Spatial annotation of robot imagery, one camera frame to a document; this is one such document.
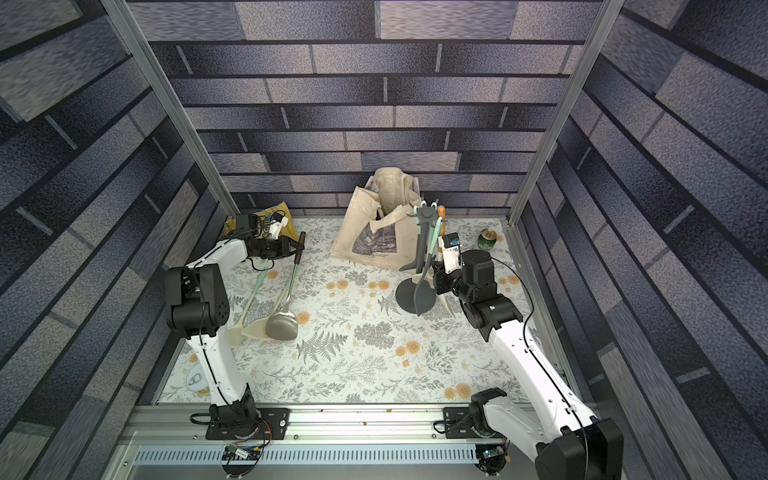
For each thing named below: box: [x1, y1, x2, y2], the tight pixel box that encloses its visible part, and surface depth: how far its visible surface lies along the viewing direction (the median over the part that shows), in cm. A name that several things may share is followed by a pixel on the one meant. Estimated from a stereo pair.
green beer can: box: [477, 228, 497, 250], surface depth 102 cm
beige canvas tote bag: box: [330, 167, 422, 270], surface depth 97 cm
